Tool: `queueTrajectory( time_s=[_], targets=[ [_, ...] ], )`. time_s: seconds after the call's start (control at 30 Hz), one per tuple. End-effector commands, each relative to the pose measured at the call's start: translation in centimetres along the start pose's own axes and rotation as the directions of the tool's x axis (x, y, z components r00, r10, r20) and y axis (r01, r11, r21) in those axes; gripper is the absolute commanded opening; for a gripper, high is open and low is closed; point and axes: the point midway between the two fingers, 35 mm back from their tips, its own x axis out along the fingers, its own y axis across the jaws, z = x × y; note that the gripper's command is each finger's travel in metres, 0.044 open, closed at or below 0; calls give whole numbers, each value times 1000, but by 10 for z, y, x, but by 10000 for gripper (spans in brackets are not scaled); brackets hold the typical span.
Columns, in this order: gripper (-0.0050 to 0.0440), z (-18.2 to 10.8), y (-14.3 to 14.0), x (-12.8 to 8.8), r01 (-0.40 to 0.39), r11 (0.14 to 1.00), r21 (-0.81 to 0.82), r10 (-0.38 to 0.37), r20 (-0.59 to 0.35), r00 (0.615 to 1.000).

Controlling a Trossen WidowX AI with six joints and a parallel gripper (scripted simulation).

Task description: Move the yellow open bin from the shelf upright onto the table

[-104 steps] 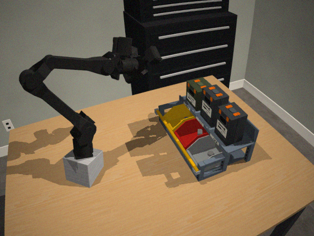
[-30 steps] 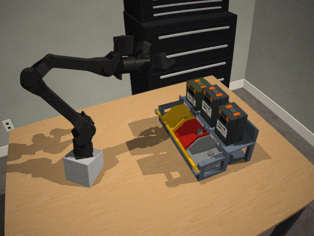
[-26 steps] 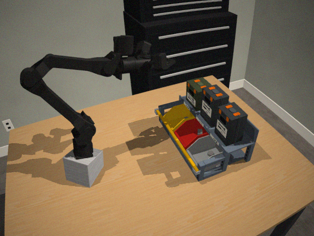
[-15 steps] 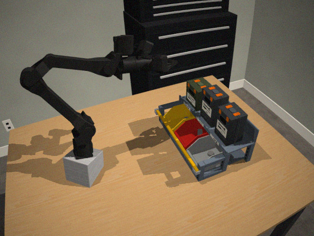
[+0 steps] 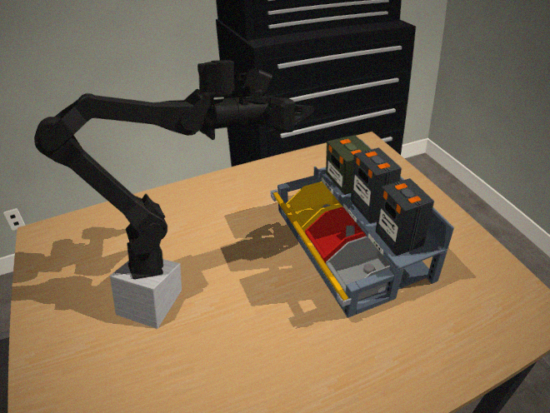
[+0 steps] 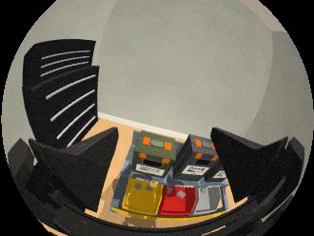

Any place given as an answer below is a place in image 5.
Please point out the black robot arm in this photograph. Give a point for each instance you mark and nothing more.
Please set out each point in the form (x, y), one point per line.
(55, 139)

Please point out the yellow long thin bar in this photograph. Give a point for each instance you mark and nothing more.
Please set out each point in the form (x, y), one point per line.
(311, 248)

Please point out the red open bin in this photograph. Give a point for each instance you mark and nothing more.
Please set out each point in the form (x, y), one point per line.
(328, 232)

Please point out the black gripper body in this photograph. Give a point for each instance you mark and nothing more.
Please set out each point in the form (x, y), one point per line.
(281, 110)

